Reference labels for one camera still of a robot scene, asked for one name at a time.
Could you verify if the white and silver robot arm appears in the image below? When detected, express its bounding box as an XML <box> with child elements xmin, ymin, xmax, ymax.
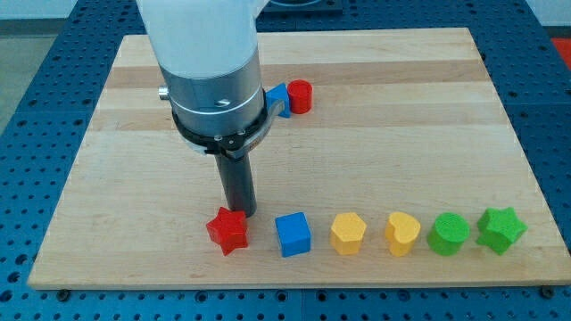
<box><xmin>137</xmin><ymin>0</ymin><xmax>279</xmax><ymax>160</ymax></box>

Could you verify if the red star block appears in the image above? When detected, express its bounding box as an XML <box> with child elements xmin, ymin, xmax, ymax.
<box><xmin>206</xmin><ymin>207</ymin><xmax>249</xmax><ymax>256</ymax></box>

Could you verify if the green star block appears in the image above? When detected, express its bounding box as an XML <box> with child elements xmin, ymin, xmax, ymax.
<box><xmin>476</xmin><ymin>207</ymin><xmax>528</xmax><ymax>255</ymax></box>

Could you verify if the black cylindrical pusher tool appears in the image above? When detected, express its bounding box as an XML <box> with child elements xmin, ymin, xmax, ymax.
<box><xmin>215</xmin><ymin>154</ymin><xmax>257</xmax><ymax>218</ymax></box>

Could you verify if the blue triangular block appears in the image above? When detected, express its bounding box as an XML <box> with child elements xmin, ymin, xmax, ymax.
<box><xmin>266</xmin><ymin>83</ymin><xmax>291</xmax><ymax>119</ymax></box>

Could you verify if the red cylinder block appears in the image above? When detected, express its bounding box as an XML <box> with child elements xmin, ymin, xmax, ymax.
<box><xmin>287</xmin><ymin>79</ymin><xmax>313</xmax><ymax>114</ymax></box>

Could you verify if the blue cube block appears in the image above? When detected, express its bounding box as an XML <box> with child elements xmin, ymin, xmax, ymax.
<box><xmin>275</xmin><ymin>212</ymin><xmax>311</xmax><ymax>258</ymax></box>

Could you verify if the yellow hexagon block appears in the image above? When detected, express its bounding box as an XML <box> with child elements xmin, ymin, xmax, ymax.
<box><xmin>329</xmin><ymin>212</ymin><xmax>367</xmax><ymax>255</ymax></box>

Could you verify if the light wooden board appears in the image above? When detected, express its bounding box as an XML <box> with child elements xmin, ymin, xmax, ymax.
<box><xmin>28</xmin><ymin>29</ymin><xmax>570</xmax><ymax>290</ymax></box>

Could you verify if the yellow heart block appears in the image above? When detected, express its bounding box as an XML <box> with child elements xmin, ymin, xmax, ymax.
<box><xmin>385</xmin><ymin>212</ymin><xmax>421</xmax><ymax>257</ymax></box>

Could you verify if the green cylinder block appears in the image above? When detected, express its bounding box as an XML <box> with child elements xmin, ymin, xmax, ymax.
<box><xmin>427</xmin><ymin>212</ymin><xmax>470</xmax><ymax>256</ymax></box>

